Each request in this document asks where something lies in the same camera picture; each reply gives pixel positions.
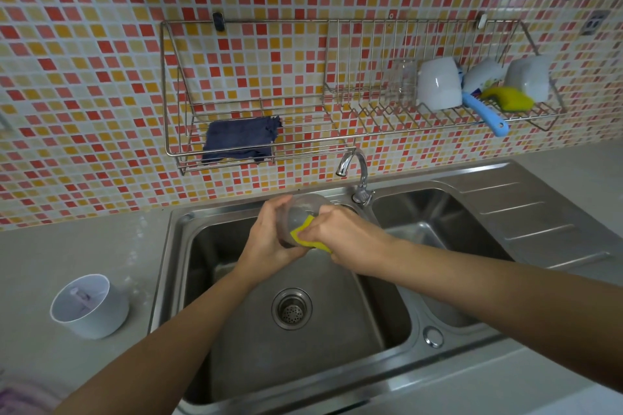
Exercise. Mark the person's left hand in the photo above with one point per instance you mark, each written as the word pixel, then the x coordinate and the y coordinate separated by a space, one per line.
pixel 260 249

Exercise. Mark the person's left thumb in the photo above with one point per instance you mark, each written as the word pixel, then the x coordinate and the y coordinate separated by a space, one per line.
pixel 278 205

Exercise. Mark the yellow dish sponge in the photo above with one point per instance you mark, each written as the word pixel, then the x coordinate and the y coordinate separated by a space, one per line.
pixel 301 230

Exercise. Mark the person's left forearm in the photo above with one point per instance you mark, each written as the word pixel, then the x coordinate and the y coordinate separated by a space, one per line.
pixel 170 346

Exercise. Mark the black rack bracket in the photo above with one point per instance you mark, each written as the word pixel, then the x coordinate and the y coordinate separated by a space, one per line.
pixel 218 20

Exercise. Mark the dark blue cloth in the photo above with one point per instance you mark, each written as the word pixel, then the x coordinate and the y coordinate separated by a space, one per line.
pixel 238 137

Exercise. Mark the pink striped cloth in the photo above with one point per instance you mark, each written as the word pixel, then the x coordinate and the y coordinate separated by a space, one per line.
pixel 24 395

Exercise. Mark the round metal sink hole cap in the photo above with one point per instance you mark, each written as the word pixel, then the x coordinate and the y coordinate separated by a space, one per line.
pixel 433 337

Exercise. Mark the clear plastic cup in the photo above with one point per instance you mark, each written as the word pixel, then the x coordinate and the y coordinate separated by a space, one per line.
pixel 298 213

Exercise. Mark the stainless steel double sink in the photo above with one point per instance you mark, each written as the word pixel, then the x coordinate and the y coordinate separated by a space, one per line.
pixel 486 230

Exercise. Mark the person's right forearm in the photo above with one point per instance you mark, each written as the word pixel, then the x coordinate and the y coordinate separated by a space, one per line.
pixel 511 303

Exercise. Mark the person's right hand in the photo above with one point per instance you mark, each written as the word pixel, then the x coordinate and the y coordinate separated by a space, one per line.
pixel 350 244

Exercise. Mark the yellow green scrub sponge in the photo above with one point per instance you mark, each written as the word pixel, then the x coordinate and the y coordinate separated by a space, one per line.
pixel 508 98

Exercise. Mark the chrome faucet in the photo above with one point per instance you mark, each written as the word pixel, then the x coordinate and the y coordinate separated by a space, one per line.
pixel 361 171

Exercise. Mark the person's right fingers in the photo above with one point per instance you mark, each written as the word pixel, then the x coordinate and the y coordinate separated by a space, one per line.
pixel 322 225

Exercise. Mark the white round plastic container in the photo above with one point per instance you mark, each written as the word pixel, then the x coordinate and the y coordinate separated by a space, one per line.
pixel 92 307

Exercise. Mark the metal drain strainer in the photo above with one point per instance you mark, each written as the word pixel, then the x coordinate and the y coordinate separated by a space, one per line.
pixel 292 308

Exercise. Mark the clear drinking glass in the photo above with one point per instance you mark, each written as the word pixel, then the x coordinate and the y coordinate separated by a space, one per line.
pixel 403 81

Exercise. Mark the grey wall socket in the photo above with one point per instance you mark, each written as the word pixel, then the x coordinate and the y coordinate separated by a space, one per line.
pixel 594 23

